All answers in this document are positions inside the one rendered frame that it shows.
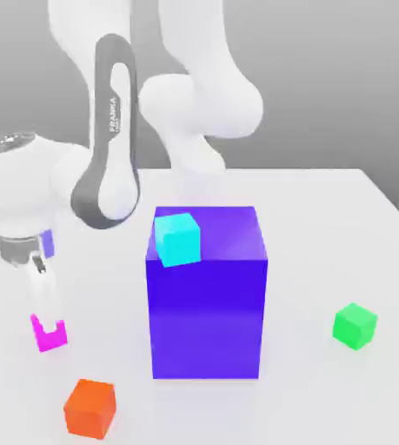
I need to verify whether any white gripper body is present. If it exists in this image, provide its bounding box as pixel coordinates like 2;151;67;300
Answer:
27;268;63;325

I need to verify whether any small green cube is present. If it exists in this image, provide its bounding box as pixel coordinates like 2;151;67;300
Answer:
331;302;379;351

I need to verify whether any small magenta cube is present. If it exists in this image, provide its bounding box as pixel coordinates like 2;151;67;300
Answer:
29;312;69;353

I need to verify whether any small cyan cube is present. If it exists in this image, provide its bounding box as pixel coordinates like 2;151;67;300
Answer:
153;212;203;269

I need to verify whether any small orange cube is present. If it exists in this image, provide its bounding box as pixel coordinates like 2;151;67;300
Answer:
63;377;117;442

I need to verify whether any large blue box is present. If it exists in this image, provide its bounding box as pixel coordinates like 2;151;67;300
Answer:
144;205;269;381

